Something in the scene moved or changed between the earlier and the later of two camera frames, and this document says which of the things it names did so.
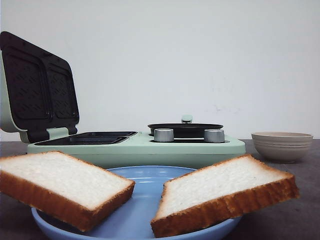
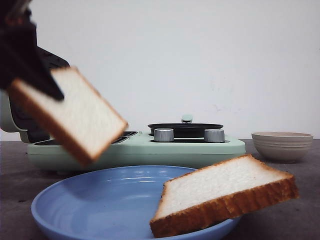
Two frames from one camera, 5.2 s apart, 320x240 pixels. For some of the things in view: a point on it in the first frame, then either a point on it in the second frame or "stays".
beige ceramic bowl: [281, 147] stays
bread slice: [219, 190] stays
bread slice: [68, 191] → [84, 121]
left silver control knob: [163, 135] stays
